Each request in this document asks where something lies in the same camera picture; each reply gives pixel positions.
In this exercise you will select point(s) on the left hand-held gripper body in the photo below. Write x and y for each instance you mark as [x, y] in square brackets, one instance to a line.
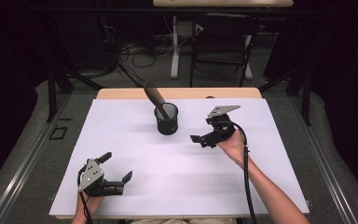
[92, 179]

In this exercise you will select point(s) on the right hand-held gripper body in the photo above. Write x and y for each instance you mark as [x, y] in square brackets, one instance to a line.
[222, 126]

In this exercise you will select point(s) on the black mesh pen holder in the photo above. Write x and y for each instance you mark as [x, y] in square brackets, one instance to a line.
[167, 127]

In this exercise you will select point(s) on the black comb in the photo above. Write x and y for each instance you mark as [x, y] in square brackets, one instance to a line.
[154, 94]

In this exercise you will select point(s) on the person's left hand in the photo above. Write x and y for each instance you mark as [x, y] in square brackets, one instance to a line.
[91, 202]

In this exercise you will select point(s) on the person's right hand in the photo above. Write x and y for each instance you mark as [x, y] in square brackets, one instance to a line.
[234, 146]

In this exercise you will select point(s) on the white table cover board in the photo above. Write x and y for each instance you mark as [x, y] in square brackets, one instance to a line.
[180, 193]

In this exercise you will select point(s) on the white-legged wooden desk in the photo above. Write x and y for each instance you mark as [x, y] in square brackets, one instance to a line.
[175, 56]

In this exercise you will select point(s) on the black metal stand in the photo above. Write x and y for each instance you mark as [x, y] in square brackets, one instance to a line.
[52, 93]
[306, 96]

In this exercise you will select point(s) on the black chair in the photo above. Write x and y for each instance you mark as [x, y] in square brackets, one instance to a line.
[223, 34]

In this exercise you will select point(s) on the metal floor rail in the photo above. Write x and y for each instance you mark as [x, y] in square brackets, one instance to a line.
[323, 168]
[21, 168]

